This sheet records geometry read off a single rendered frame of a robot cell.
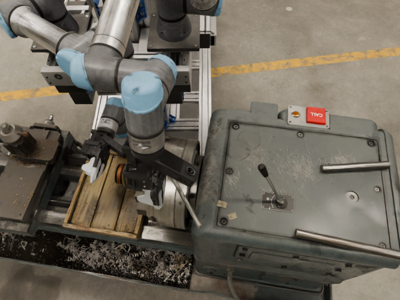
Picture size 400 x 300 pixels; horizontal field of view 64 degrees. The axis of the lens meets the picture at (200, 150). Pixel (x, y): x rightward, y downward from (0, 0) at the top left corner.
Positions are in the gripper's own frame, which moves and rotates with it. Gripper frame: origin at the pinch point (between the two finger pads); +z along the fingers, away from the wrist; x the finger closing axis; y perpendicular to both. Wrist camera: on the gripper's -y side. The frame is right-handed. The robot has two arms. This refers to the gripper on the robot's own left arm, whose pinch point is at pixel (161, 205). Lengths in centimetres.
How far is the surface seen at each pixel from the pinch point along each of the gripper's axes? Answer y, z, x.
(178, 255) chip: 3, 75, -29
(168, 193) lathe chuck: 1.6, 10.8, -13.1
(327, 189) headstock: -44.6, 4.3, -17.9
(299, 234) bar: -36.4, 7.4, -3.0
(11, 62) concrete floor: 193, 76, -189
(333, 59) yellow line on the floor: -94, 61, -233
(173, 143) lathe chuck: 3.6, 4.2, -28.9
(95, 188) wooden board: 38, 38, -32
